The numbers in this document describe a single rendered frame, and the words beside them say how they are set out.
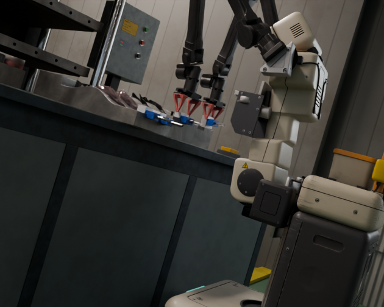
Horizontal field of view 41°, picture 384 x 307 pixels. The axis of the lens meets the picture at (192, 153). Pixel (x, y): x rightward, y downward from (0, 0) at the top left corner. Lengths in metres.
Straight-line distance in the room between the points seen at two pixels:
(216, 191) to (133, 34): 1.13
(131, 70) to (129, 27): 0.25
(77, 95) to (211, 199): 0.79
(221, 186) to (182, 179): 0.27
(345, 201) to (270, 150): 0.37
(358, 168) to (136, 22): 1.69
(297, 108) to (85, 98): 0.79
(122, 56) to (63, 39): 3.00
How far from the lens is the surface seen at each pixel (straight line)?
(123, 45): 2.98
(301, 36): 1.95
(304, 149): 4.35
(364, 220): 1.64
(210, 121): 2.41
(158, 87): 5.14
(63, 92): 2.03
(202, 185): 2.27
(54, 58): 2.68
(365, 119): 4.52
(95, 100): 1.93
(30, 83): 3.32
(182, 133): 2.14
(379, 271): 4.40
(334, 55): 4.49
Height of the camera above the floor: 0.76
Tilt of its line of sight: level
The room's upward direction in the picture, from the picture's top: 17 degrees clockwise
